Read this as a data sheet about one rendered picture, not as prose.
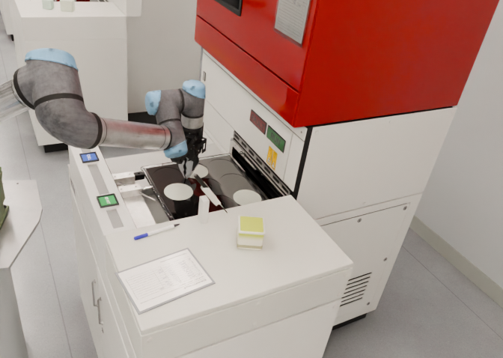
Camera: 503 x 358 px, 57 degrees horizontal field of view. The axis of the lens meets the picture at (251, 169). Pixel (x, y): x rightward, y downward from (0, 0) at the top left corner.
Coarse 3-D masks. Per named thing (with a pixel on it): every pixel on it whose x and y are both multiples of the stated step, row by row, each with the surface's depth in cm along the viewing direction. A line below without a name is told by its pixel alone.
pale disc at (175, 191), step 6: (168, 186) 163; (174, 186) 164; (180, 186) 164; (186, 186) 165; (168, 192) 160; (174, 192) 161; (180, 192) 161; (186, 192) 162; (192, 192) 162; (174, 198) 158; (180, 198) 158; (186, 198) 159
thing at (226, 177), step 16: (208, 160) 181; (224, 160) 183; (160, 176) 168; (176, 176) 169; (208, 176) 172; (224, 176) 174; (240, 176) 175; (160, 192) 160; (224, 192) 165; (176, 208) 154; (192, 208) 155
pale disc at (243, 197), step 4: (236, 192) 166; (240, 192) 166; (244, 192) 166; (248, 192) 167; (252, 192) 167; (256, 192) 167; (236, 196) 164; (240, 196) 164; (244, 196) 164; (248, 196) 165; (252, 196) 165; (256, 196) 165; (236, 200) 162; (240, 200) 162; (244, 200) 162; (248, 200) 163; (252, 200) 163; (256, 200) 163; (260, 200) 164; (240, 204) 160; (244, 204) 160
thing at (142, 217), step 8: (128, 184) 165; (128, 200) 157; (136, 200) 158; (128, 208) 154; (136, 208) 154; (144, 208) 155; (136, 216) 151; (144, 216) 151; (152, 216) 152; (136, 224) 148; (144, 224) 148; (152, 224) 149
